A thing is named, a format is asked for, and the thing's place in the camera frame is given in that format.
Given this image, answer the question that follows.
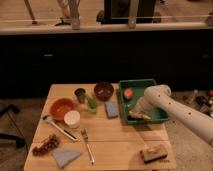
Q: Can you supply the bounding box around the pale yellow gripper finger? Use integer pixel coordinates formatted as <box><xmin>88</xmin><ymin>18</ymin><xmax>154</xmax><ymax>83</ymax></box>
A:
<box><xmin>129</xmin><ymin>111</ymin><xmax>142</xmax><ymax>119</ymax></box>

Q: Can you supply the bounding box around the green plastic tray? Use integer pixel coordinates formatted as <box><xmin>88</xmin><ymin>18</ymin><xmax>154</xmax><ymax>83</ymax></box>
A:
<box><xmin>119</xmin><ymin>79</ymin><xmax>169</xmax><ymax>125</ymax></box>

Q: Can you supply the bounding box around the black office chair base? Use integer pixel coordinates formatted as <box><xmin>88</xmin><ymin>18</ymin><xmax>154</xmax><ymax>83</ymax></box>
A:
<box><xmin>0</xmin><ymin>103</ymin><xmax>26</xmax><ymax>149</ymax></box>

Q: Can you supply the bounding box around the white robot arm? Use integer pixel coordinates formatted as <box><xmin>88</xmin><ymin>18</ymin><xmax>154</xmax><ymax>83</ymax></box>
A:
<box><xmin>130</xmin><ymin>84</ymin><xmax>213</xmax><ymax>147</ymax></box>

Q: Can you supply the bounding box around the yellow banana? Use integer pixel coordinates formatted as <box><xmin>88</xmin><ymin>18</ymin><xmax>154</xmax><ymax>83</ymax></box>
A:
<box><xmin>141</xmin><ymin>113</ymin><xmax>151</xmax><ymax>120</ymax></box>

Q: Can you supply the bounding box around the dark red bowl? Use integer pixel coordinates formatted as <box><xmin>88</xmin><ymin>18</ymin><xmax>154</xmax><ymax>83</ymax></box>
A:
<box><xmin>94</xmin><ymin>82</ymin><xmax>114</xmax><ymax>101</ymax></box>

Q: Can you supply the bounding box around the bunch of red grapes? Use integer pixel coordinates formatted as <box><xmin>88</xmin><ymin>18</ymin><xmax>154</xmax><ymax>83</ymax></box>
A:
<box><xmin>32</xmin><ymin>134</ymin><xmax>60</xmax><ymax>156</ymax></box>

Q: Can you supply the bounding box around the blue folded cloth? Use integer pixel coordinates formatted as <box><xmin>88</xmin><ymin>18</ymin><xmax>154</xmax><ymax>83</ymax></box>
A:
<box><xmin>52</xmin><ymin>148</ymin><xmax>81</xmax><ymax>169</ymax></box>

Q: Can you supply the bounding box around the orange peach fruit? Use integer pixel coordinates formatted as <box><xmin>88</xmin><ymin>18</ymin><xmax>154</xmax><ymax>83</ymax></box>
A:
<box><xmin>124</xmin><ymin>88</ymin><xmax>134</xmax><ymax>100</ymax></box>

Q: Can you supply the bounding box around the blue sponge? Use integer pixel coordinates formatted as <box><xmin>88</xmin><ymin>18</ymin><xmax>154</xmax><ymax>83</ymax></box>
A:
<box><xmin>105</xmin><ymin>101</ymin><xmax>118</xmax><ymax>118</ymax></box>

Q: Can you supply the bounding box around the orange plastic bowl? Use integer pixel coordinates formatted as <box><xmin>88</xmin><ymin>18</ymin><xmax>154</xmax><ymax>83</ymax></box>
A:
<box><xmin>49</xmin><ymin>98</ymin><xmax>74</xmax><ymax>121</ymax></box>

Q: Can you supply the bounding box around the silver fork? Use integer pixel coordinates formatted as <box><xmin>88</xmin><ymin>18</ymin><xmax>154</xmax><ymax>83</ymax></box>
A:
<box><xmin>81</xmin><ymin>129</ymin><xmax>95</xmax><ymax>165</ymax></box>

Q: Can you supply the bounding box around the brown scrubbing brush block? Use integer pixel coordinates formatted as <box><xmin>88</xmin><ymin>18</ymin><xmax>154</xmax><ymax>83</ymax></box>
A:
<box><xmin>140</xmin><ymin>144</ymin><xmax>168</xmax><ymax>163</ymax></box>

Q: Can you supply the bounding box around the black handled knife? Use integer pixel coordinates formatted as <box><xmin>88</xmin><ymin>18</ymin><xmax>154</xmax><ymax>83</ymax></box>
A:
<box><xmin>42</xmin><ymin>115</ymin><xmax>78</xmax><ymax>142</ymax></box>

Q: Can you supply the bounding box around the white round container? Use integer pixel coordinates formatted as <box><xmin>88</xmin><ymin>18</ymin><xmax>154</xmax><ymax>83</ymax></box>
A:
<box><xmin>64</xmin><ymin>110</ymin><xmax>80</xmax><ymax>128</ymax></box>

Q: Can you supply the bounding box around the green plastic bottle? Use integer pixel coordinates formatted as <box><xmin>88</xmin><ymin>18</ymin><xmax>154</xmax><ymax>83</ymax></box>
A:
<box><xmin>86</xmin><ymin>95</ymin><xmax>98</xmax><ymax>112</ymax></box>

